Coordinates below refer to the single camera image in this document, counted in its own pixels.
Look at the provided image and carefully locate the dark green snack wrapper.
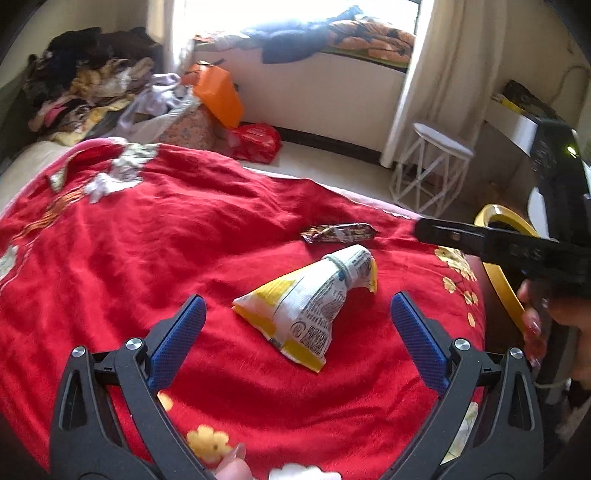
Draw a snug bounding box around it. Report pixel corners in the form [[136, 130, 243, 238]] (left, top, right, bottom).
[[301, 223, 378, 244]]

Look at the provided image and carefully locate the yellow white snack bag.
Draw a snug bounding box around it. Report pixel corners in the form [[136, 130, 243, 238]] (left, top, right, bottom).
[[232, 244, 378, 373]]

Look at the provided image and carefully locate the yellow rimmed black trash bin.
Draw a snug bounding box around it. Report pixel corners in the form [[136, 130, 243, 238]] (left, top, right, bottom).
[[474, 204, 538, 332]]

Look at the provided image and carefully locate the right hand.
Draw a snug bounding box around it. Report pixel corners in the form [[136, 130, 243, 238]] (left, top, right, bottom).
[[517, 280, 590, 390]]

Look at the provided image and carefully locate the left hand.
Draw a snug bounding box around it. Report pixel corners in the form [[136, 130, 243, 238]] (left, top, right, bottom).
[[214, 443, 252, 480]]

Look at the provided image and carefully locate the white desk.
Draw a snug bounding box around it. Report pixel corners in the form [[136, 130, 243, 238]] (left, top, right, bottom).
[[485, 99, 538, 155]]

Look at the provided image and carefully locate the red floral blanket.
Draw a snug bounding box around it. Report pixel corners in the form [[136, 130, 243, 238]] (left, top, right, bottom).
[[1, 143, 485, 479]]

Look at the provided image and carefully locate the dark bag on desk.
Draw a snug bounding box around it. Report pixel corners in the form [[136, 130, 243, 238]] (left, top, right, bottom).
[[502, 80, 561, 120]]

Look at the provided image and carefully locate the cream curtain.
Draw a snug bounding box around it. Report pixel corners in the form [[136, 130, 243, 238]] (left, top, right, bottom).
[[380, 0, 508, 168]]

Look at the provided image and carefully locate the orange patterned quilt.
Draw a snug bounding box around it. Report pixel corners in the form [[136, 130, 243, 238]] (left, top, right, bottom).
[[325, 20, 415, 70]]

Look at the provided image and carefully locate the floral laundry basket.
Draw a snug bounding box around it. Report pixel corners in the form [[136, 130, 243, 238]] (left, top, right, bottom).
[[157, 106, 215, 150]]

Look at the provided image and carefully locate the red plastic bag on floor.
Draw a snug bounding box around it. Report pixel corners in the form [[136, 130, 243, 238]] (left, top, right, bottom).
[[219, 123, 283, 165]]

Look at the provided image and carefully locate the white lavender garment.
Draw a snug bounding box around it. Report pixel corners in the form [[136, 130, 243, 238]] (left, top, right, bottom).
[[111, 73, 199, 144]]

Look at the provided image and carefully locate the orange paper bag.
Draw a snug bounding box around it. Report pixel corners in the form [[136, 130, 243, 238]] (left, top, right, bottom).
[[181, 63, 243, 129]]

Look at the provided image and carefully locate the dark blue jacket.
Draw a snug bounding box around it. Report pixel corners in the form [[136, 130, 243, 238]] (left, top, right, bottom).
[[245, 5, 362, 64]]

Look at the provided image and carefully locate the pile of clothes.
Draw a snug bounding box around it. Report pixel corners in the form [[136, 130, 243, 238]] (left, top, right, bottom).
[[23, 27, 163, 146]]

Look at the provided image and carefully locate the white wire frame stool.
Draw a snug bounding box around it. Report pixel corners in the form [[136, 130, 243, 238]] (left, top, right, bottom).
[[389, 122, 475, 217]]

